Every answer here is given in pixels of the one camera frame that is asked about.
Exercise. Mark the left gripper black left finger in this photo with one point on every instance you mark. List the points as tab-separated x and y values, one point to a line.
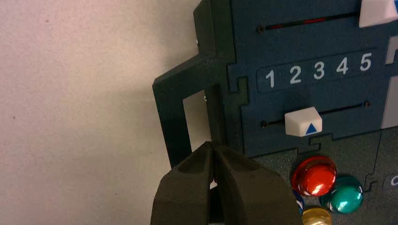
183	195

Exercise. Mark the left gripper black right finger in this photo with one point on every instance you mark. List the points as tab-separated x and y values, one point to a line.
252	195

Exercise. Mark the blue dome push button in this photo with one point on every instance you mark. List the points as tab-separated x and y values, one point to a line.
300	203

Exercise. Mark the red dome push button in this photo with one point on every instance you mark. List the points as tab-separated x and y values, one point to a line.
314	177

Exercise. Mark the yellow dome push button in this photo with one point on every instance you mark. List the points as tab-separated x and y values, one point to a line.
317	217

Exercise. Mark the white slider knob blue triangle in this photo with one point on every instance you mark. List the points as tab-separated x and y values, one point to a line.
300	121
376	14

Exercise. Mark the teal dome push button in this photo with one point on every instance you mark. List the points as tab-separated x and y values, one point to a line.
345	197

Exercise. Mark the blue and grey task box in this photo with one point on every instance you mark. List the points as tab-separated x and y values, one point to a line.
280	46

